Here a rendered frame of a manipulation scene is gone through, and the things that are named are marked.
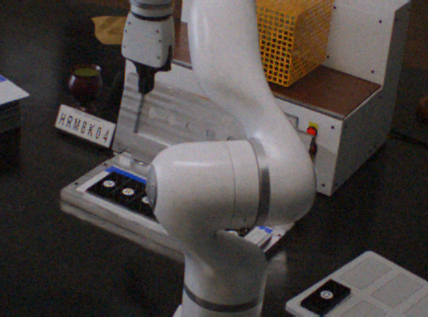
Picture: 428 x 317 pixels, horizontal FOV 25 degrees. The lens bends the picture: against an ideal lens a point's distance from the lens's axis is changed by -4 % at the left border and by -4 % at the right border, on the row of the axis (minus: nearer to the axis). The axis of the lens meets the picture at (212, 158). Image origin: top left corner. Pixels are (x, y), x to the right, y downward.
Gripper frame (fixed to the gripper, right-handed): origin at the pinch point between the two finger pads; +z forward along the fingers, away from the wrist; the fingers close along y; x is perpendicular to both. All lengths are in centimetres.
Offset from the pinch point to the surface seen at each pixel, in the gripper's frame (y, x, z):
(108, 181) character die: -3.2, -6.9, 21.0
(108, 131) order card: -15.1, 9.0, 19.8
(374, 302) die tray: 59, -8, 23
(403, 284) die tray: 61, 1, 23
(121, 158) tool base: -7.1, 3.1, 21.5
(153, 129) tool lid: -1.2, 5.9, 13.4
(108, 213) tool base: 2.8, -15.0, 22.6
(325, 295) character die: 50, -13, 22
